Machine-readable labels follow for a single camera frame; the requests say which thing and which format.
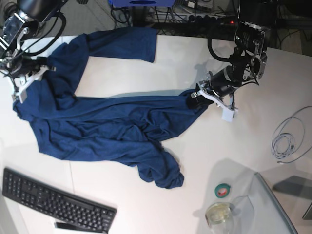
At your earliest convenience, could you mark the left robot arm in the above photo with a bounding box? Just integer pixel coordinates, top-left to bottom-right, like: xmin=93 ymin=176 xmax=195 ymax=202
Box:
xmin=186 ymin=0 xmax=277 ymax=109

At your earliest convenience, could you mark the black computer keyboard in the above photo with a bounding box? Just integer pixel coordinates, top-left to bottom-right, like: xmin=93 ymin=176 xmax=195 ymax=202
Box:
xmin=2 ymin=168 xmax=117 ymax=234

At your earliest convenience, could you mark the black power strip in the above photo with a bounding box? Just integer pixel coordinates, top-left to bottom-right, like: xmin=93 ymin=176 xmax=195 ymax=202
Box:
xmin=173 ymin=13 xmax=237 ymax=26

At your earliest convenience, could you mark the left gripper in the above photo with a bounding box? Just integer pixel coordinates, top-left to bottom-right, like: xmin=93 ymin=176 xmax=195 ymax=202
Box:
xmin=186 ymin=67 xmax=241 ymax=109

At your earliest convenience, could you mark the green and red tape roll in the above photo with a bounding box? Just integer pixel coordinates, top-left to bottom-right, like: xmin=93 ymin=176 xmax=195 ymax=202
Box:
xmin=214 ymin=183 xmax=231 ymax=198

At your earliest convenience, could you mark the clear glass bottle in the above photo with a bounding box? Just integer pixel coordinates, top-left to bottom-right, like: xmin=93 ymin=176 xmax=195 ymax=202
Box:
xmin=205 ymin=202 xmax=234 ymax=234

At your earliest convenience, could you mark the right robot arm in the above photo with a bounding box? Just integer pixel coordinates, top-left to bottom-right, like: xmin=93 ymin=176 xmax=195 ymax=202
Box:
xmin=0 ymin=0 xmax=67 ymax=81

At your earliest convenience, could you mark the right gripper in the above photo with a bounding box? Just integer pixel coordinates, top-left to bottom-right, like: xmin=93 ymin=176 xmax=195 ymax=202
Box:
xmin=8 ymin=57 xmax=49 ymax=78

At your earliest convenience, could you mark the dark blue t-shirt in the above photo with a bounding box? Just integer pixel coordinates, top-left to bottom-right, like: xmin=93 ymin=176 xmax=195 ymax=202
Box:
xmin=13 ymin=27 xmax=207 ymax=189

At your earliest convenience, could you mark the blue box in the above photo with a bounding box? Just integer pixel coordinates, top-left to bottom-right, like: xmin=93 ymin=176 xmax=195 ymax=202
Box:
xmin=109 ymin=0 xmax=175 ymax=7

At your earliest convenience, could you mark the coiled grey cable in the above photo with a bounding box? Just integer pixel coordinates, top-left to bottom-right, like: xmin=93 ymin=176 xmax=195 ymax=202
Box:
xmin=271 ymin=106 xmax=312 ymax=165

